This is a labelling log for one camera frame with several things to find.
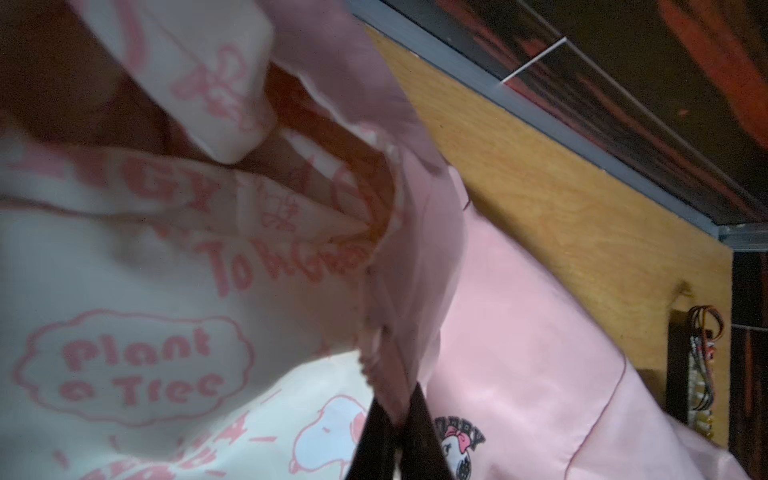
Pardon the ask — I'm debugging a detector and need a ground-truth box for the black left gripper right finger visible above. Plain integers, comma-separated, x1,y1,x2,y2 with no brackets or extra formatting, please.
399,384,454,480

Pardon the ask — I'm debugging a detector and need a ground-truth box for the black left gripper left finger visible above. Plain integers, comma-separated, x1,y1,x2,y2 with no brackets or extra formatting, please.
345,399,398,480

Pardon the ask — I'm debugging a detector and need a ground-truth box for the pink zip jacket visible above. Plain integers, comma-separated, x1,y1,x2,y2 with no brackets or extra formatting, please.
1,1,745,479

